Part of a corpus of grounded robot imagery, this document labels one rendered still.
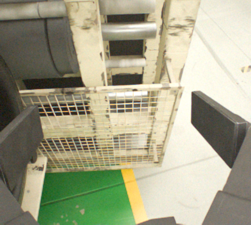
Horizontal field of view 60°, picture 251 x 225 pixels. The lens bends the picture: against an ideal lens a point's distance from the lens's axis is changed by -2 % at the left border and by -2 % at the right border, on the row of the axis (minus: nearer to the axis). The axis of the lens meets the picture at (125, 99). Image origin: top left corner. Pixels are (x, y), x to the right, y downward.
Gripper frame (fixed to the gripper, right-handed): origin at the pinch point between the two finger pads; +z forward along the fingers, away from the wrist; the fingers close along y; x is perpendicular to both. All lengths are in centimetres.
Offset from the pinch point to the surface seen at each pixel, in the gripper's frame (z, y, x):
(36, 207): 41, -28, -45
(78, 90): 56, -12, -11
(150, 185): 110, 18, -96
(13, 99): 38.7, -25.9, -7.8
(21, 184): 33, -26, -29
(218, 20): 272, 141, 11
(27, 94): 57, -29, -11
